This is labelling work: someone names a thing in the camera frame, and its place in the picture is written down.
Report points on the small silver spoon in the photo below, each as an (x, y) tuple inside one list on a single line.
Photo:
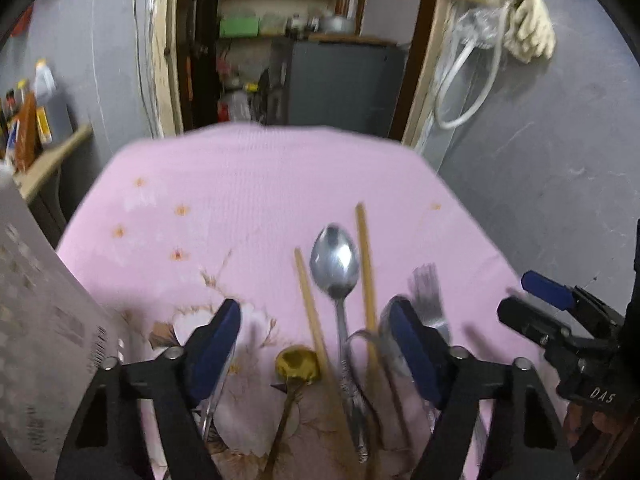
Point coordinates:
[(387, 345)]

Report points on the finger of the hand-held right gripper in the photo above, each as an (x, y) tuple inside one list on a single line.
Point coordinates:
[(547, 285), (525, 317)]

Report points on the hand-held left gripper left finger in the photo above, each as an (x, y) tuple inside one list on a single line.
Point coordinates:
[(220, 342)]

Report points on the large silver spoon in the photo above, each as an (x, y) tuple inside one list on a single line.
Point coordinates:
[(335, 262)]

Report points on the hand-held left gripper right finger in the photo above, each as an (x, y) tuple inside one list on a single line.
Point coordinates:
[(410, 347)]

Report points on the white perforated utensil basket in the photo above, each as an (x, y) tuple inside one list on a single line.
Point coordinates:
[(40, 320)]

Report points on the large cooking oil bottle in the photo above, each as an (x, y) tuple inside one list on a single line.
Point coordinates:
[(52, 105)]

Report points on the gold spoon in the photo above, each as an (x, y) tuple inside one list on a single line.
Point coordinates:
[(297, 365)]

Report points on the metal pot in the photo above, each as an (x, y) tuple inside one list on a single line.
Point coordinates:
[(336, 24)]

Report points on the yellow rubber gloves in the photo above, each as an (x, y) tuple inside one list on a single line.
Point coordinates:
[(530, 25)]

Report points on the grey cabinet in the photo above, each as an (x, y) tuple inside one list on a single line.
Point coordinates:
[(340, 85)]

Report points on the wooden countertop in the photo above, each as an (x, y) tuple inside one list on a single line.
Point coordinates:
[(55, 157)]

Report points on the red label plastic bottle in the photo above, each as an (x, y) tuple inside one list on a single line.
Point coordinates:
[(234, 105)]

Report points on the silver fork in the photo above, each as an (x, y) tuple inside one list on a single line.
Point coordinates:
[(427, 295)]

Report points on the pink floral tablecloth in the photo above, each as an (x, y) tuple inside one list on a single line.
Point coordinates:
[(240, 200)]

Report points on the green box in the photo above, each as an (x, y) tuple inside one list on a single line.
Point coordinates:
[(239, 26)]

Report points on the wooden chopstick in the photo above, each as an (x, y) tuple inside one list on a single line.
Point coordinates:
[(367, 270), (310, 300)]

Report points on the clear plastic bag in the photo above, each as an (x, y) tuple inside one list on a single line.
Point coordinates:
[(475, 22)]

